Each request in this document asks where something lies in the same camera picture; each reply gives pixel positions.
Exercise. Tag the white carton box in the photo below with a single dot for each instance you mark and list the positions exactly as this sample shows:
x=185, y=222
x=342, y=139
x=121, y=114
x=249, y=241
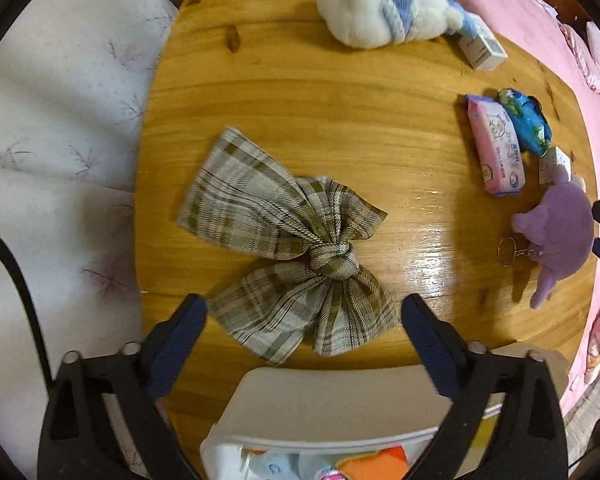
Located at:
x=482, y=50

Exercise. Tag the plaid knotted cloth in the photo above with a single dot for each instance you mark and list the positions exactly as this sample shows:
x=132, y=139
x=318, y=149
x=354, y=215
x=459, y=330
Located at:
x=260, y=210

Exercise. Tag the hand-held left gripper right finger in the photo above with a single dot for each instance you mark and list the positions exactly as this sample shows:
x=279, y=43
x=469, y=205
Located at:
x=430, y=345

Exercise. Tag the white printed bedsheet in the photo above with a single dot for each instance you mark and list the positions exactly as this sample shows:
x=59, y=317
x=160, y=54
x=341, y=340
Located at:
x=65, y=125

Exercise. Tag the blue snack packet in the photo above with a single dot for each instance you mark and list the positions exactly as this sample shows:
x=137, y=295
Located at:
x=527, y=120

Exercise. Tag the purple plush toy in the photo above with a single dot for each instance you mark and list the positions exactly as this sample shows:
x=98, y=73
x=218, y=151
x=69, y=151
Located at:
x=562, y=227

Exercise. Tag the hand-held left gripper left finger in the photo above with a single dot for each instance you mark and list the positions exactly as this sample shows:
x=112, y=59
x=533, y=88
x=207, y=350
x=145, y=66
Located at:
x=177, y=345

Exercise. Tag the pink tissue packet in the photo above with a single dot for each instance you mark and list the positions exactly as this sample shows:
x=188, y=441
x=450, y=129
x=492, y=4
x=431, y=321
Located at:
x=497, y=147

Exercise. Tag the light blue cloth item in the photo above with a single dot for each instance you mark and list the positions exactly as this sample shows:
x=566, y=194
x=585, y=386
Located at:
x=285, y=465

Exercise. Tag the orange felt piece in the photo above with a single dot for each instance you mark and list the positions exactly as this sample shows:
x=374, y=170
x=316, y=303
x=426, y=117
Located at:
x=375, y=465

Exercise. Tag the pink bedsheet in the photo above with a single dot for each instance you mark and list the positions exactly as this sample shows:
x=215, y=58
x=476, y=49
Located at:
x=540, y=30

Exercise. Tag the white and blue plush toy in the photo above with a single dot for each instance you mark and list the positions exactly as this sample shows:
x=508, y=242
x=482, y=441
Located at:
x=365, y=10

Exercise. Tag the white plastic storage box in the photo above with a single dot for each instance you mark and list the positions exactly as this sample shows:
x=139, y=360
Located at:
x=330, y=400

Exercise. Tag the small white box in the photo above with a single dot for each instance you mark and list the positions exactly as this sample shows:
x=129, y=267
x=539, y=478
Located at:
x=552, y=162

